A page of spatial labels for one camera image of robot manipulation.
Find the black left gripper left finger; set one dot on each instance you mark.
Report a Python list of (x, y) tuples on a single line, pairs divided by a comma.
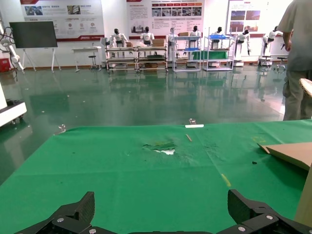
[(70, 217)]

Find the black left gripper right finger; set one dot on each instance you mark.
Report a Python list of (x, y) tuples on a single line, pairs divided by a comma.
[(253, 214)]

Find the cardboard box with hole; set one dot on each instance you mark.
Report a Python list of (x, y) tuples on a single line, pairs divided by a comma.
[(292, 153)]

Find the white industrial robot arm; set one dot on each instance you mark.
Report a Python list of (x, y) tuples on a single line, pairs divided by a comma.
[(14, 57)]

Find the large open cardboard box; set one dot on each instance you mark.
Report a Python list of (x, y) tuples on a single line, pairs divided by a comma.
[(304, 200)]

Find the red box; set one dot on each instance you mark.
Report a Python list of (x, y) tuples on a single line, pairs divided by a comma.
[(4, 65)]

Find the green table cloth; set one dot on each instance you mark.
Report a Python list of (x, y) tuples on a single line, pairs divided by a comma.
[(122, 170)]

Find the silver metal binder clip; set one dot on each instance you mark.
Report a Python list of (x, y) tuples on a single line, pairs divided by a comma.
[(194, 126), (62, 127)]

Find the small wooden stick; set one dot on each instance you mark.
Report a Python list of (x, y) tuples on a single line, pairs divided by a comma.
[(188, 137)]

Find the white machine base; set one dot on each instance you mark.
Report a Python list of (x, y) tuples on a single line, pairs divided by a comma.
[(12, 111)]

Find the white shelf rack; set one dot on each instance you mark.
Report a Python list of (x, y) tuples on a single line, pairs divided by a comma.
[(186, 37), (219, 69)]

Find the black stool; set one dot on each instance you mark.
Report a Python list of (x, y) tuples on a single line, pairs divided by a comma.
[(282, 58), (92, 56)]

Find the metal shelf rack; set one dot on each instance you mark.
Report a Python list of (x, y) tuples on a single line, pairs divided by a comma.
[(120, 59), (152, 48)]

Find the green covered table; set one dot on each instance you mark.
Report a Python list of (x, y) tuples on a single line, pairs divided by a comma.
[(209, 54)]

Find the white table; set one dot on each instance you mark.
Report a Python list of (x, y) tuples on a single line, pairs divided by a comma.
[(86, 48)]

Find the blue tray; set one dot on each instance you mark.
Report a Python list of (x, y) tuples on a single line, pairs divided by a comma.
[(218, 36)]

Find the person in grey clothes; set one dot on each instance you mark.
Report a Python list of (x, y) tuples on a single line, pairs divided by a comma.
[(299, 36)]

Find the black display on stand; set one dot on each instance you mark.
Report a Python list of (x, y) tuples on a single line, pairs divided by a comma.
[(33, 34)]

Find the stacked cardboard boxes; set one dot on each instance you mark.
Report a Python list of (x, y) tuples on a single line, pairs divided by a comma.
[(158, 42)]

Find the wall poster with building photos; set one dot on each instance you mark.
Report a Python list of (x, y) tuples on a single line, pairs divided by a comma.
[(243, 14)]

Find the wall poster with red stripe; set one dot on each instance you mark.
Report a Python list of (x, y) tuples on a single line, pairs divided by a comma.
[(48, 14)]

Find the wall poster with photo row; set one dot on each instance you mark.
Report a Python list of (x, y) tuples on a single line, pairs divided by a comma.
[(141, 14)]

